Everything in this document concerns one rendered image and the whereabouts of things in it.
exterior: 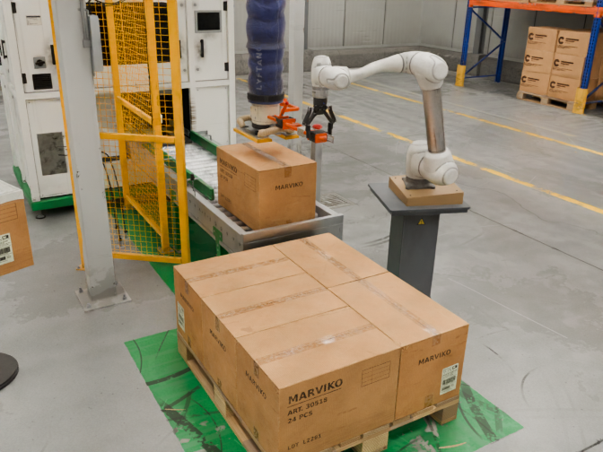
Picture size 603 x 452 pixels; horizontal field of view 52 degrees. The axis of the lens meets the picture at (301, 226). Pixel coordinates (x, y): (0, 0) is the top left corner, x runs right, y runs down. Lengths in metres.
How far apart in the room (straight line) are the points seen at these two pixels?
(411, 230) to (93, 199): 1.95
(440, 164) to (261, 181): 1.02
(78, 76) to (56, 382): 1.68
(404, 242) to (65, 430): 2.15
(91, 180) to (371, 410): 2.17
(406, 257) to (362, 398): 1.41
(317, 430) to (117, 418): 1.06
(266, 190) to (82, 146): 1.11
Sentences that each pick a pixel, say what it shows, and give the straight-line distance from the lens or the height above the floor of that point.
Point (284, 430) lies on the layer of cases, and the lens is 2.58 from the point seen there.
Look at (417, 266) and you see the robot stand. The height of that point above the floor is 0.30.
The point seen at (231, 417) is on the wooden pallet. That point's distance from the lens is 3.13.
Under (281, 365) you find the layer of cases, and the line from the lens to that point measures 2.56.
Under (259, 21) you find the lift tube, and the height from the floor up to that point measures 1.75.
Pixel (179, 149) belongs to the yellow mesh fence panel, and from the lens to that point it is 4.09.
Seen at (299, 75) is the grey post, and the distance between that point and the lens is 6.78.
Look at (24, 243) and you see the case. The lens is 3.33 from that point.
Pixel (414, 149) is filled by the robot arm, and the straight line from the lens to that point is 3.74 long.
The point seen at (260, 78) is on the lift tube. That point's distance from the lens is 3.73.
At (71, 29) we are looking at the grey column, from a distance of 3.75.
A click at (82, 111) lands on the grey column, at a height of 1.24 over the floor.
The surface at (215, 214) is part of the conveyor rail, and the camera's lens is 3.91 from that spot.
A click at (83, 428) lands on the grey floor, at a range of 3.24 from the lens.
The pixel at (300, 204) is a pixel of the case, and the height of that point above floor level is 0.70.
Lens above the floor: 2.03
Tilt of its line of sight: 23 degrees down
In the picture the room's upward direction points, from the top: 1 degrees clockwise
